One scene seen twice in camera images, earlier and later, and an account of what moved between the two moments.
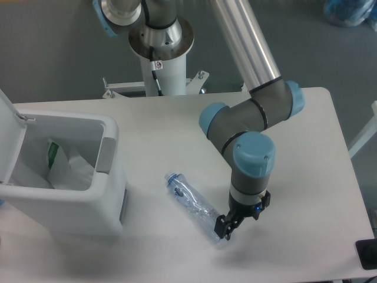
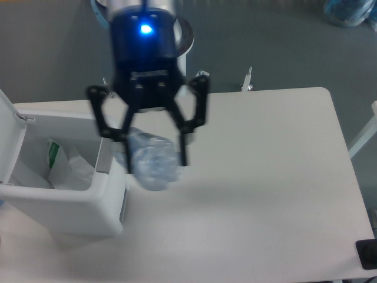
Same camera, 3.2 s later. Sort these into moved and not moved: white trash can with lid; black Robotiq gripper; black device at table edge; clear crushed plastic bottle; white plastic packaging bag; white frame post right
Moved: clear crushed plastic bottle; black Robotiq gripper
Not moved: white frame post right; white plastic packaging bag; white trash can with lid; black device at table edge
